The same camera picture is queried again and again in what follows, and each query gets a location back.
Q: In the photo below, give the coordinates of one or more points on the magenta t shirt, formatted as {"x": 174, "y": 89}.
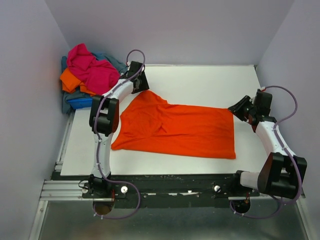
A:
{"x": 98, "y": 76}

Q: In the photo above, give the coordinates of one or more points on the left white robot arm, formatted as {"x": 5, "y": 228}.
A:
{"x": 104, "y": 121}

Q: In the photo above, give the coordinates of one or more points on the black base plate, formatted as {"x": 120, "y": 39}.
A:
{"x": 167, "y": 191}

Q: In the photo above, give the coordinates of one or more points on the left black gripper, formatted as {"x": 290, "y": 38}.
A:
{"x": 144, "y": 85}

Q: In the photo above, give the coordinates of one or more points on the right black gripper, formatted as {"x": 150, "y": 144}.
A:
{"x": 236, "y": 108}

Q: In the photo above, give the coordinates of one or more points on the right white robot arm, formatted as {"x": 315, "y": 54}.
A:
{"x": 283, "y": 172}

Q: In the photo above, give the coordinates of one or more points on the grey blue t shirt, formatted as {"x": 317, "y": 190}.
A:
{"x": 78, "y": 94}

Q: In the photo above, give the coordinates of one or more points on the orange t shirt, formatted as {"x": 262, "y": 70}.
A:
{"x": 70, "y": 83}
{"x": 151, "y": 124}

